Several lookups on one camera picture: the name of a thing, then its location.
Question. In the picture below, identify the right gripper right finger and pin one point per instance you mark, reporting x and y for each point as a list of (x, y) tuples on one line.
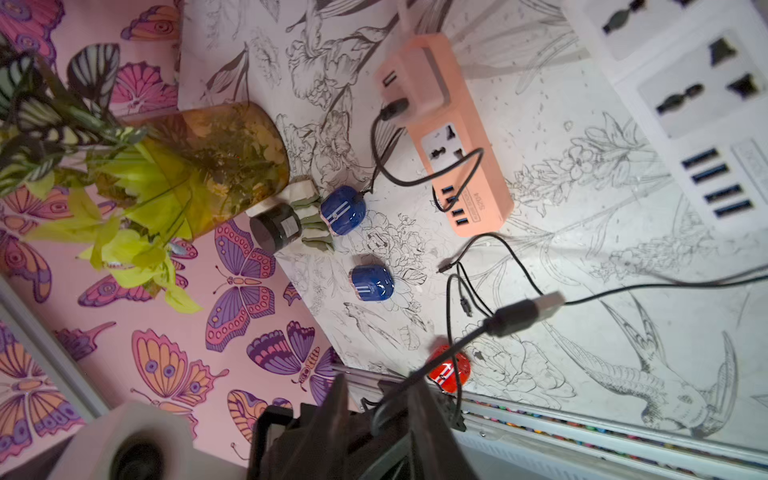
[(434, 452)]

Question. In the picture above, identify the aluminium cage frame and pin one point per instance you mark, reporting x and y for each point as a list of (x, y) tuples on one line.
[(51, 356)]

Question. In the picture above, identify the orange power strip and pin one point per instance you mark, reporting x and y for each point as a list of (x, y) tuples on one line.
[(461, 167)]

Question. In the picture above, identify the amber glass vase with plants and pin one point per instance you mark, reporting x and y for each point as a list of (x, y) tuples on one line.
[(130, 188)]

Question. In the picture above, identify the white power strip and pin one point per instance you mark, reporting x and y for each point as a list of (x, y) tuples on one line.
[(693, 74)]

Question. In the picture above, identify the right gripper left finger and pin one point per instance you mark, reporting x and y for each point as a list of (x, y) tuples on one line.
[(318, 450)]

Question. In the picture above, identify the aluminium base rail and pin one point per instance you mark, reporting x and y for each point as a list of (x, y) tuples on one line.
[(504, 438)]

